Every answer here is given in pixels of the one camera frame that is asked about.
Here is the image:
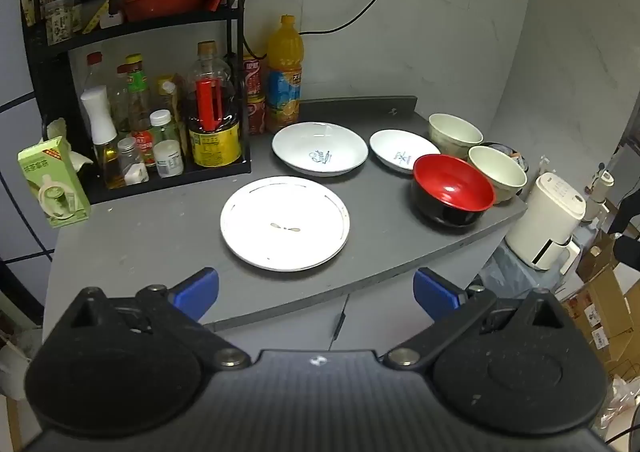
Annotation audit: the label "white-topped oil dispenser bottle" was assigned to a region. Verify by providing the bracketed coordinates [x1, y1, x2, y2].
[80, 85, 126, 189]

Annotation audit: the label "small white appliance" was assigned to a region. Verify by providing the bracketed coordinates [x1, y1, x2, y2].
[582, 163, 616, 223]

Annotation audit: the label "small jar with white lid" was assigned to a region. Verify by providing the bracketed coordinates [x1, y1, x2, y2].
[150, 110, 180, 143]

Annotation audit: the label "large deep white printed plate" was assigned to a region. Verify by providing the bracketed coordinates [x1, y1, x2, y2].
[271, 121, 370, 178]

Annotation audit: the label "dark patterned bowl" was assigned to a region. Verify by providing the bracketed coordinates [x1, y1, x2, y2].
[482, 141, 531, 174]

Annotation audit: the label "orange juice bottle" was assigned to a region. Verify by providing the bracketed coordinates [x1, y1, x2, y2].
[265, 15, 305, 134]

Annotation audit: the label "small white printed plate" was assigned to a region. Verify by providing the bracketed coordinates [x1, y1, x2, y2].
[369, 129, 442, 175]

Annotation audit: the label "glass jar with grey lid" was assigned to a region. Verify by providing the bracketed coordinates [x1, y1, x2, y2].
[117, 137, 150, 185]

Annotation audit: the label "red and black bowl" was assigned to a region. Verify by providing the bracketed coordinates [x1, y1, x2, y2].
[411, 153, 496, 228]

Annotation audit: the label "red plastic basket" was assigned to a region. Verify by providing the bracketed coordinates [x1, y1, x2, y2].
[121, 0, 213, 23]

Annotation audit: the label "flat white plate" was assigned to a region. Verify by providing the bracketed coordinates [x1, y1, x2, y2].
[220, 176, 351, 273]

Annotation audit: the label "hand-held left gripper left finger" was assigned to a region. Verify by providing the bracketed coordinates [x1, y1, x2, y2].
[64, 267, 252, 372]

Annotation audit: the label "white air fryer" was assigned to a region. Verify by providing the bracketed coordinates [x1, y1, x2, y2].
[505, 172, 587, 273]

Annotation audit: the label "clear bottle with red cap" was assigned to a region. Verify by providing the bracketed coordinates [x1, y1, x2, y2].
[82, 51, 113, 94]

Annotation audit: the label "green carton box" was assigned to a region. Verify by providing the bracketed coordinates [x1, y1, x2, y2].
[16, 135, 92, 229]

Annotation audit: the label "white plastic jar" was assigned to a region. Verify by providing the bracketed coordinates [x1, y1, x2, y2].
[154, 139, 185, 178]

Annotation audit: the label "black metal rack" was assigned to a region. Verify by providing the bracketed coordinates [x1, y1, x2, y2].
[20, 0, 252, 205]

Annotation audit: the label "large cooking oil bottle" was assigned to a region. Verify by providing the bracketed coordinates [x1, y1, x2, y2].
[187, 41, 243, 168]

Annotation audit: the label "trash bag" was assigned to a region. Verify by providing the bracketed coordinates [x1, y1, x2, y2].
[477, 237, 551, 303]

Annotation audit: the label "cream bowl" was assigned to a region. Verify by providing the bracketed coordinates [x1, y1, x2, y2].
[468, 145, 529, 205]
[428, 113, 485, 159]

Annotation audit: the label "cardboard boxes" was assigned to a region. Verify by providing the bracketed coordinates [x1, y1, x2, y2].
[560, 232, 640, 383]

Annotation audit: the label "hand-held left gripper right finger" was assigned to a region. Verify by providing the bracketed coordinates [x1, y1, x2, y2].
[384, 267, 574, 373]

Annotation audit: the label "seasoning packets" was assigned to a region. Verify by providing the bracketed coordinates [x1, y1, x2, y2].
[42, 0, 83, 46]

